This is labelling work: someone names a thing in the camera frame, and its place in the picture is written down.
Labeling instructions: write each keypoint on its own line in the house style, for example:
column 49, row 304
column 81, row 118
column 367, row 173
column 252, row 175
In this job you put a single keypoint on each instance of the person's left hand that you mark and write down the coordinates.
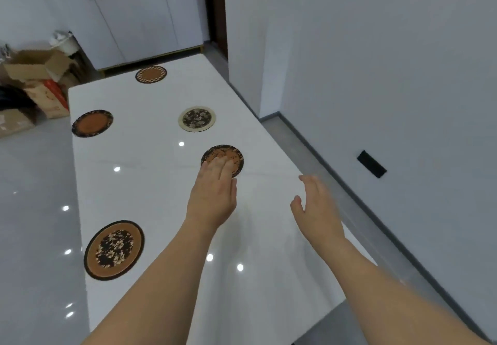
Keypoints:
column 211, row 197

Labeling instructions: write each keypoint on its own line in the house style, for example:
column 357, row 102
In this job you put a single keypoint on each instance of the person's right hand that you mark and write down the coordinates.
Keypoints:
column 320, row 216

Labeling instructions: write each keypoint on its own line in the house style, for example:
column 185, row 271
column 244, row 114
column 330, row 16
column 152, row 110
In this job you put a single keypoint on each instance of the person's right thumb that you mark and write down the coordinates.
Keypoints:
column 297, row 207

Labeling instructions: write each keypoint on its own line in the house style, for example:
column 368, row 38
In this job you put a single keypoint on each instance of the person's left thumb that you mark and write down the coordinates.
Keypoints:
column 233, row 191

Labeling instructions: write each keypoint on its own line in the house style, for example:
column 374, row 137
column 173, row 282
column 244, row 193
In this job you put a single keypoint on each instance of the person's right forearm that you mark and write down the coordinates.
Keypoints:
column 384, row 298

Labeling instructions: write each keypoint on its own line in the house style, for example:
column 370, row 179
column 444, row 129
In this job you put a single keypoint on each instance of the person's left forearm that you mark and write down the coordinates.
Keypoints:
column 163, row 286

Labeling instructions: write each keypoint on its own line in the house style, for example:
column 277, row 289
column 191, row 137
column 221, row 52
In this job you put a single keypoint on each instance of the brown speckled round coaster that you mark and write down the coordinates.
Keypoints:
column 229, row 154

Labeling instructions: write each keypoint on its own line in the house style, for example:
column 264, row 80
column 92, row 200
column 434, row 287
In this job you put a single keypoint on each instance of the dark grey baseboard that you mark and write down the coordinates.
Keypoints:
column 349, row 178

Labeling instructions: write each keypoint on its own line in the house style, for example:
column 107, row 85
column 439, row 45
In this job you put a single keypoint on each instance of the cream rimmed floral round coaster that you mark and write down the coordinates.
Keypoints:
column 197, row 118

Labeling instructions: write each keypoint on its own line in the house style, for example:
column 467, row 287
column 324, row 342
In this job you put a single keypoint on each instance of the large brown floral round coaster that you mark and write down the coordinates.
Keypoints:
column 114, row 250

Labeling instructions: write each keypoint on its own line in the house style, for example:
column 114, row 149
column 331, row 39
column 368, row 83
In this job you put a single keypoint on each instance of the checkered rim brown round coaster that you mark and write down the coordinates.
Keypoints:
column 151, row 74

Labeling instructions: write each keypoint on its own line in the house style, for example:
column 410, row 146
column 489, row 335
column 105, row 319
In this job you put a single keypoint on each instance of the plain brown black rimmed coaster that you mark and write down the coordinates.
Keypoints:
column 92, row 123

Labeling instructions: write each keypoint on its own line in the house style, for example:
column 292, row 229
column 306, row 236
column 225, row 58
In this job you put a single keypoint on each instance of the white cabinet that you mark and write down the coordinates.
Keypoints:
column 136, row 19

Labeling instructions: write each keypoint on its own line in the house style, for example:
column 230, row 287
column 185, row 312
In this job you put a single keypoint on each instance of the red printed cardboard box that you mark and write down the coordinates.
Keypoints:
column 48, row 98

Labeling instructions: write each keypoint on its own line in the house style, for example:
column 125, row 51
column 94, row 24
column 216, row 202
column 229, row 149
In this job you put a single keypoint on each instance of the white waste bin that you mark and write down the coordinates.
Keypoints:
column 65, row 43

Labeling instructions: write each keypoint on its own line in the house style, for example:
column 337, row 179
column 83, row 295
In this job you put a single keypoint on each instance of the flat cardboard box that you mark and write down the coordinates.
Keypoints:
column 15, row 121

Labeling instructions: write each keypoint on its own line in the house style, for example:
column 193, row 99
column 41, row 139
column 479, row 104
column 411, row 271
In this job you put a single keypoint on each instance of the open cardboard box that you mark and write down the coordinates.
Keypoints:
column 37, row 65

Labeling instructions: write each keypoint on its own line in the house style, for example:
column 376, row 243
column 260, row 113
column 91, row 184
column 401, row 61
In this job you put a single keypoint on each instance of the black bag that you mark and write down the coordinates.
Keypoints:
column 13, row 98

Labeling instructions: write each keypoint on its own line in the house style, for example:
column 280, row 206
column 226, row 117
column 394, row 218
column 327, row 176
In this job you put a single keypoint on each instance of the black wall socket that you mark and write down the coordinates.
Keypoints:
column 371, row 164

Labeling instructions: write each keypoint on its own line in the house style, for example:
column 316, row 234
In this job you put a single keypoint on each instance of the dark brown door frame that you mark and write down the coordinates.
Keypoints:
column 216, row 7

